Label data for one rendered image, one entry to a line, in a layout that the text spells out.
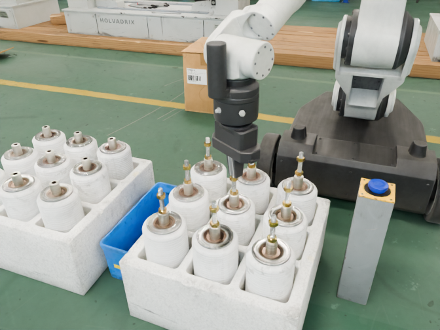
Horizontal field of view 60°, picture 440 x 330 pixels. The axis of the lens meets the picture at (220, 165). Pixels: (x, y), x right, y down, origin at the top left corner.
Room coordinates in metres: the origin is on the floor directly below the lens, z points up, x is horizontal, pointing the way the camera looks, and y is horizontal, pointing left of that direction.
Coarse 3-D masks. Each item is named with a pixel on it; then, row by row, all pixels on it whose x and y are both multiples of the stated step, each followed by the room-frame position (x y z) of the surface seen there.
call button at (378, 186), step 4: (372, 180) 0.67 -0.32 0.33; (376, 180) 0.66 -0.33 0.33; (380, 180) 0.66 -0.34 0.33; (368, 184) 0.66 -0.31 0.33; (372, 184) 0.65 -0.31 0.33; (376, 184) 0.65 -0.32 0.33; (380, 184) 0.65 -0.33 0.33; (384, 184) 0.65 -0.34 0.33; (372, 188) 0.64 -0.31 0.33; (376, 188) 0.64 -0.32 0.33; (380, 188) 0.64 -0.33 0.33; (384, 188) 0.64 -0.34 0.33; (376, 192) 0.64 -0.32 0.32; (380, 192) 0.64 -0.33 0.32
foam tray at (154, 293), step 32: (256, 224) 0.73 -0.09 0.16; (320, 224) 0.70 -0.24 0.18; (128, 256) 0.61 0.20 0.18; (320, 256) 0.77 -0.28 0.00; (128, 288) 0.59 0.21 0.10; (160, 288) 0.55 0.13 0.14; (192, 288) 0.52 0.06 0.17; (224, 288) 0.52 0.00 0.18; (160, 320) 0.56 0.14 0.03; (192, 320) 0.53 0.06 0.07; (224, 320) 0.50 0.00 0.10; (256, 320) 0.47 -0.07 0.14; (288, 320) 0.45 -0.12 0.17
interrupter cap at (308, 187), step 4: (284, 180) 0.78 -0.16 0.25; (288, 180) 0.78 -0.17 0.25; (292, 180) 0.78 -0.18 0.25; (304, 180) 0.78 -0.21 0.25; (308, 180) 0.78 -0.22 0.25; (284, 184) 0.77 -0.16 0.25; (292, 184) 0.77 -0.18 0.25; (304, 184) 0.77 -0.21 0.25; (308, 184) 0.76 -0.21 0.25; (312, 184) 0.76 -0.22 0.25; (304, 188) 0.75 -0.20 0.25; (308, 188) 0.75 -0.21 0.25; (312, 188) 0.75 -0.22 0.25; (292, 192) 0.73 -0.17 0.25; (296, 192) 0.73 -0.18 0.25; (300, 192) 0.73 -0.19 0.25; (304, 192) 0.73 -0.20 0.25; (308, 192) 0.73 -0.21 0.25
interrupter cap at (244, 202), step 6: (222, 198) 0.71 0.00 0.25; (228, 198) 0.71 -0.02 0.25; (240, 198) 0.71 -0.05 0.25; (246, 198) 0.71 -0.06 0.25; (222, 204) 0.69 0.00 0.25; (228, 204) 0.69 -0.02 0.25; (240, 204) 0.69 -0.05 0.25; (246, 204) 0.69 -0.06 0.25; (222, 210) 0.67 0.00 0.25; (228, 210) 0.67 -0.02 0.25; (234, 210) 0.67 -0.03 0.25; (240, 210) 0.67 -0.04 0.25; (246, 210) 0.67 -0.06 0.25
